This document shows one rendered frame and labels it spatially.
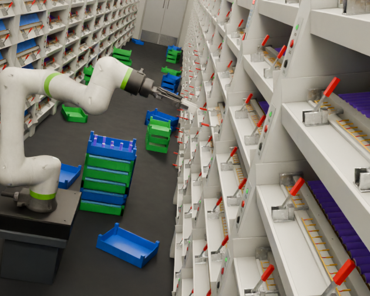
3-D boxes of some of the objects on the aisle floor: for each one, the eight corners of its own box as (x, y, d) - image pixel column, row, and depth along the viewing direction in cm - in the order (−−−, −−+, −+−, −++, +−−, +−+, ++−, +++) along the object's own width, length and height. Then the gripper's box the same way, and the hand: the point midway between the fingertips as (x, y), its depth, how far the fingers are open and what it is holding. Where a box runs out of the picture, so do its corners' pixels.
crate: (96, 246, 263) (97, 235, 260) (114, 233, 281) (116, 222, 278) (141, 268, 253) (144, 256, 251) (157, 252, 271) (160, 241, 269)
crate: (76, 209, 297) (78, 198, 294) (80, 195, 316) (81, 185, 313) (122, 216, 302) (124, 205, 300) (123, 202, 321) (125, 191, 318)
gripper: (144, 81, 173) (201, 106, 176) (147, 73, 188) (199, 97, 191) (136, 98, 175) (192, 123, 178) (140, 89, 190) (192, 113, 193)
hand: (188, 106), depth 184 cm, fingers open, 3 cm apart
